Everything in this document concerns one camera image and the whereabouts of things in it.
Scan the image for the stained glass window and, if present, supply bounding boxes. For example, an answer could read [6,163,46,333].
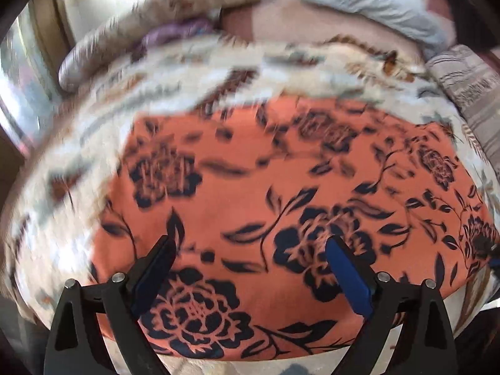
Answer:
[1,7,59,156]

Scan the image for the orange black floral garment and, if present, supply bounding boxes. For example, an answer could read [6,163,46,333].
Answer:
[91,96,499,361]

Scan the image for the striped floral bolster pillow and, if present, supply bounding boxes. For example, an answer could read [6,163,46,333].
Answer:
[57,0,258,92]

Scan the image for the pink brown bed sheet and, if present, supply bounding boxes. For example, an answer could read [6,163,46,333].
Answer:
[220,0,500,71]

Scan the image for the striped folded quilt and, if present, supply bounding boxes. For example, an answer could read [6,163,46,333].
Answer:
[426,45,499,170]

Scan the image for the black cloth on headboard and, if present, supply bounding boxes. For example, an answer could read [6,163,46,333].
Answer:
[426,0,499,53]

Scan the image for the purple cloth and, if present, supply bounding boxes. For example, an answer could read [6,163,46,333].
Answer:
[127,17,214,53]

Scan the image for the cream leaf pattern blanket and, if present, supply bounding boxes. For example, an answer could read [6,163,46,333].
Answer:
[1,35,499,374]

